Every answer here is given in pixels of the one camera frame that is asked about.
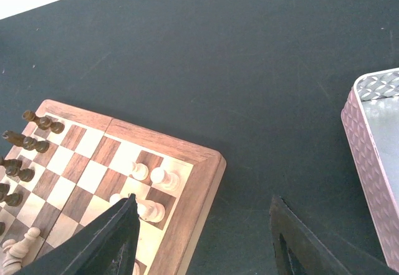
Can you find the white knight standing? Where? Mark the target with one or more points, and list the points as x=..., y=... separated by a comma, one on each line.
x=151, y=211

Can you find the dark pawn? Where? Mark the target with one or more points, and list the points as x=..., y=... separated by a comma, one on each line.
x=40, y=146
x=47, y=123
x=13, y=199
x=22, y=174

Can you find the wooden chess board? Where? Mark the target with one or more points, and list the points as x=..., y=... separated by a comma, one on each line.
x=89, y=164

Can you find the right metal tray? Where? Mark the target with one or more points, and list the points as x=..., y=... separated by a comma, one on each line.
x=370, y=120

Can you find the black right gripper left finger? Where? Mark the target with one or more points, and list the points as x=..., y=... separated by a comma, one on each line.
x=110, y=240

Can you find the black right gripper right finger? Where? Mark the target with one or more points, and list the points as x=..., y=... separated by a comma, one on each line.
x=309, y=248

